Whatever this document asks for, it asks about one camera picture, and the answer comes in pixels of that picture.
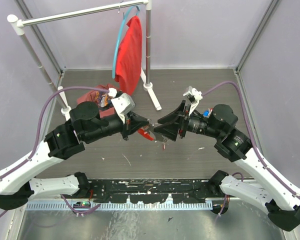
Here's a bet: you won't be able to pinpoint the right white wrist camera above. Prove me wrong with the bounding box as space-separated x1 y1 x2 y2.
183 86 203 115

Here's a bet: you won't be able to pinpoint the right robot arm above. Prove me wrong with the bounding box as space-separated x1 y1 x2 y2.
154 100 300 232

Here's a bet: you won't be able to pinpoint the purple cable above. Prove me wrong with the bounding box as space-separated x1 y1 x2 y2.
0 86 111 225
201 81 300 206

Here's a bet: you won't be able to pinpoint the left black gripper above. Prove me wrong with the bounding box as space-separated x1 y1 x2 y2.
85 111 150 144

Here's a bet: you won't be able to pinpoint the blue and red keys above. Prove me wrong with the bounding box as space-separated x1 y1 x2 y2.
202 108 213 118

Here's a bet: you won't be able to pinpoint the dark red printed shirt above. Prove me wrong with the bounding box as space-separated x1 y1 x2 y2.
76 90 116 119

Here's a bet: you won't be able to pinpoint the blue clothes hanger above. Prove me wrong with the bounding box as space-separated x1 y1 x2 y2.
111 5 140 79

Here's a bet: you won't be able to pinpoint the small electronics board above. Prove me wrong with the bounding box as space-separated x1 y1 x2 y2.
72 201 91 209

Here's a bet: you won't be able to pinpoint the bright red shirt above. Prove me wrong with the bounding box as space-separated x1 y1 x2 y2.
114 16 143 96

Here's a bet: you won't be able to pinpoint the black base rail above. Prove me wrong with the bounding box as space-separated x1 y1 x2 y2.
89 179 225 204

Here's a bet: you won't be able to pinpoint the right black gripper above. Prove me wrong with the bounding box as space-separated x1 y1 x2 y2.
153 99 223 141

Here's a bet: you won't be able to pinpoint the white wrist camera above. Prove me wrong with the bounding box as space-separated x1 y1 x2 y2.
108 88 135 123
183 86 203 115

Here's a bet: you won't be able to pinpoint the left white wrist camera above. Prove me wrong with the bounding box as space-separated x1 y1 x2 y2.
108 88 135 123

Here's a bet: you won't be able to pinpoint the white clothes rack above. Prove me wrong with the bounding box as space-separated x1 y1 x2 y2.
6 0 163 115

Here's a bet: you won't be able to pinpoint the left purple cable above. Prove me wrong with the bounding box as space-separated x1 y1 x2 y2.
0 86 111 225

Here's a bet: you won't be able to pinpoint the grey cable duct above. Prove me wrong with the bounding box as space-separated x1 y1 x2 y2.
25 200 213 211

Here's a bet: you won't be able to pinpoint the red handled keyring with keys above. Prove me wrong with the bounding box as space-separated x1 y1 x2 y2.
137 123 168 151

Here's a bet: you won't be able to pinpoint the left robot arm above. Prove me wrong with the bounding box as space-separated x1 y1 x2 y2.
0 101 149 211

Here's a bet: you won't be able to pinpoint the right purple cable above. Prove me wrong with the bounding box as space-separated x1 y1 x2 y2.
201 81 300 206

